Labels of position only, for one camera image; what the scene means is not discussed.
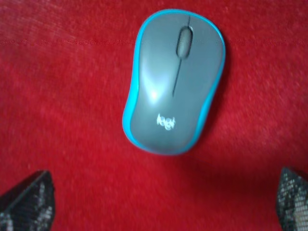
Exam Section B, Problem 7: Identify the grey blue wireless mouse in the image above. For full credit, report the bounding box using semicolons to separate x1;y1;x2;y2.
122;9;226;155

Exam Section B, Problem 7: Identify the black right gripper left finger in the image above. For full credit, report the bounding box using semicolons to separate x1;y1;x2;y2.
0;170;55;231

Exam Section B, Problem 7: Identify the red velvet table cloth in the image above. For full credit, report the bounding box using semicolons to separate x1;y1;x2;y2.
0;0;308;231

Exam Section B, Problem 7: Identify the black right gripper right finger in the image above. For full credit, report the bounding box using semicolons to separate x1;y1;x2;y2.
276;167;308;231

